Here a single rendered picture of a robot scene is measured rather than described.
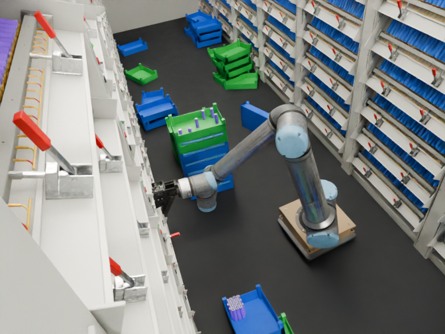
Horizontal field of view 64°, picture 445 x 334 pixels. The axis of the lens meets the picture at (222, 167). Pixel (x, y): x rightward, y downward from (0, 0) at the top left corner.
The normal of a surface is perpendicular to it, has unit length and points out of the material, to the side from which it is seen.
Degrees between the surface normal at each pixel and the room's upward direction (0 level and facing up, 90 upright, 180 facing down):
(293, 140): 87
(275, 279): 0
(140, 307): 21
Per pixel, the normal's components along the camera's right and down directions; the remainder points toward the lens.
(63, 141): 0.24, -0.79
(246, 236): -0.11, -0.73
